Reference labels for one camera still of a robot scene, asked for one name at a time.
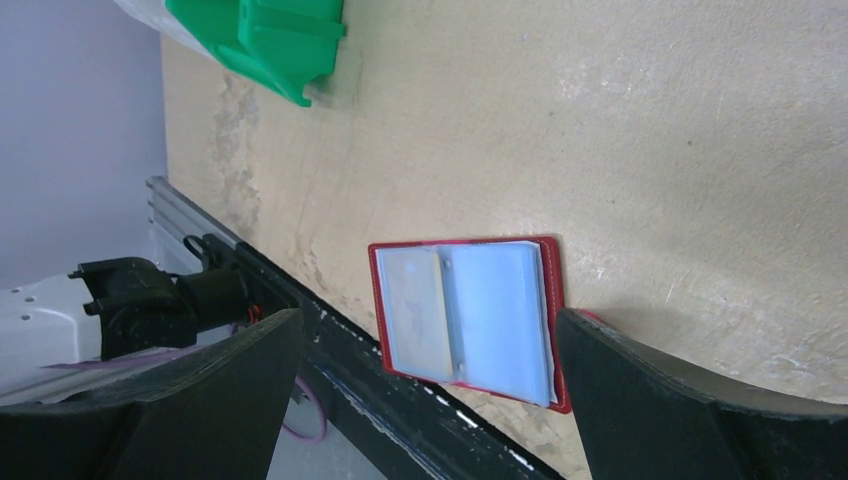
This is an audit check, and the red card holder wallet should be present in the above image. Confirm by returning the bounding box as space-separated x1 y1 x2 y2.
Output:
368 235 572 414

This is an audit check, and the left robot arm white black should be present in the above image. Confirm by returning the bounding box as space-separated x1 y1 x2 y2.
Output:
1 257 250 405

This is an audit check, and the green plastic bin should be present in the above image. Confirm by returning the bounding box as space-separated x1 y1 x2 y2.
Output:
165 0 346 108

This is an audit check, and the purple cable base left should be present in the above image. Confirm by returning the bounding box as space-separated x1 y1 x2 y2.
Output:
281 374 329 445

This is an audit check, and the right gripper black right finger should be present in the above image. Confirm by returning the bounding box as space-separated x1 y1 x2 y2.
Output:
556 308 847 479

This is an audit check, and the white plastic bin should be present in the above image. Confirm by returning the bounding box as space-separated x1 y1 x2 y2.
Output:
114 0 213 59

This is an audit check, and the aluminium frame rail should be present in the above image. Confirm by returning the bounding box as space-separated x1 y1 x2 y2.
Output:
145 176 241 274

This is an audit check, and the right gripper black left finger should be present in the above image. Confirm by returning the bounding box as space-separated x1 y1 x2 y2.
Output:
1 309 305 479

